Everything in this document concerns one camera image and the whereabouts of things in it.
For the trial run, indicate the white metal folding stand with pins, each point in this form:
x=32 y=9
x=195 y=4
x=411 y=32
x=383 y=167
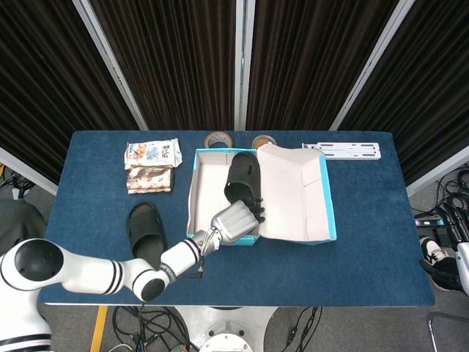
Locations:
x=344 y=150

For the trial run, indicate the dark grey cloth bundle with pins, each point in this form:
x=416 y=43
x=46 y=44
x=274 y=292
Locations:
x=18 y=220

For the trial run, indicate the dark pleated curtain panel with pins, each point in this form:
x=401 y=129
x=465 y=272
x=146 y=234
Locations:
x=44 y=91
x=311 y=62
x=176 y=62
x=428 y=91

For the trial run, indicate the black rubber slipper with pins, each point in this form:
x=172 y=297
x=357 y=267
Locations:
x=243 y=172
x=144 y=227

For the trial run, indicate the grey metal chair frame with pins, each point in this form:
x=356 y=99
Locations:
x=431 y=330

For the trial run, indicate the white aluminium partition post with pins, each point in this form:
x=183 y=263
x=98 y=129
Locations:
x=110 y=66
x=372 y=66
x=243 y=62
x=25 y=170
x=439 y=170

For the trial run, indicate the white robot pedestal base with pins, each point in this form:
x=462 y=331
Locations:
x=220 y=322

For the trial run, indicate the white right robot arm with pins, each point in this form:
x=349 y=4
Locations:
x=462 y=264

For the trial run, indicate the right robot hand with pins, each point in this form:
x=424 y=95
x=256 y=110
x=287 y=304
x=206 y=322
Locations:
x=438 y=269

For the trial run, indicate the brown packing tape roll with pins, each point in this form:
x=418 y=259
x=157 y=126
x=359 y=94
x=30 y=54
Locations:
x=262 y=140

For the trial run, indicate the light blue shoe box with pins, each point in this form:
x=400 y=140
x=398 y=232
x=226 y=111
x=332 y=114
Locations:
x=289 y=190

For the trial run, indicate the gold red snack package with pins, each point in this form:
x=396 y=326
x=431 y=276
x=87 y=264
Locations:
x=150 y=179

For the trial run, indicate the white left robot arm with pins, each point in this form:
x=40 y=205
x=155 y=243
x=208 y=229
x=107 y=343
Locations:
x=91 y=271

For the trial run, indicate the yellow floor tape strip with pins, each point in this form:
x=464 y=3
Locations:
x=99 y=330

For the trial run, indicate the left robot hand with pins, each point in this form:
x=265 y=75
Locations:
x=234 y=221

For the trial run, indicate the white cookie snack bag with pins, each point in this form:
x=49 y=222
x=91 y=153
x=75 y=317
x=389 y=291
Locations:
x=152 y=152

